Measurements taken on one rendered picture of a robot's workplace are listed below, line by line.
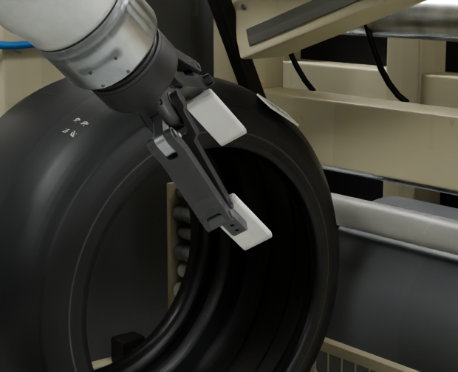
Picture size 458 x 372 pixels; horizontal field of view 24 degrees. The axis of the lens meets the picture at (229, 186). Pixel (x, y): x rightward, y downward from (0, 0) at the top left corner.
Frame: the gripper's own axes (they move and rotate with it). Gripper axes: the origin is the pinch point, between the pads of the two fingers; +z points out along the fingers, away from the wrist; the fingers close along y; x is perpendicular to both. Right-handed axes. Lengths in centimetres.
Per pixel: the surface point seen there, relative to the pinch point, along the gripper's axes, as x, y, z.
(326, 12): 6, -55, 34
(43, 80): -35, -57, 19
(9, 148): -31.6, -29.6, 6.2
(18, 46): -33, -56, 11
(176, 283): -45, -54, 73
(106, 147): -18.9, -22.9, 8.0
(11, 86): -38, -54, 16
